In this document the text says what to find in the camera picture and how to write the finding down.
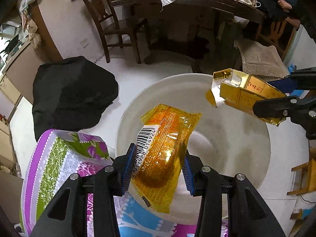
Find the gold cigarette box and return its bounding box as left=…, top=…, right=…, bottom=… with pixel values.
left=206, top=69, right=286, bottom=116

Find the orange transparent snack wrapper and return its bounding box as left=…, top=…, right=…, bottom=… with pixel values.
left=132, top=104, right=202, bottom=213

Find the white round trash basin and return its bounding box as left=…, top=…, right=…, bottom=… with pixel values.
left=116, top=73, right=271, bottom=188

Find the beige lace cloth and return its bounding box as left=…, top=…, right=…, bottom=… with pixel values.
left=233, top=39, right=290, bottom=82

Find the floral purple tablecloth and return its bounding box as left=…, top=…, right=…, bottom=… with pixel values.
left=20, top=130, right=197, bottom=236

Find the small yellow wooden stool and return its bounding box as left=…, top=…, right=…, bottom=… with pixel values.
left=287, top=158, right=315, bottom=195

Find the dark wooden dining table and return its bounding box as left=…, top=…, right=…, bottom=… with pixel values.
left=111, top=0, right=265, bottom=73

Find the black cloth covered seat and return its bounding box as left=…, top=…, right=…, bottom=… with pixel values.
left=32, top=56, right=119, bottom=140

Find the dark wooden chair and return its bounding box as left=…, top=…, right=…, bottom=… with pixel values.
left=83, top=0, right=150, bottom=64

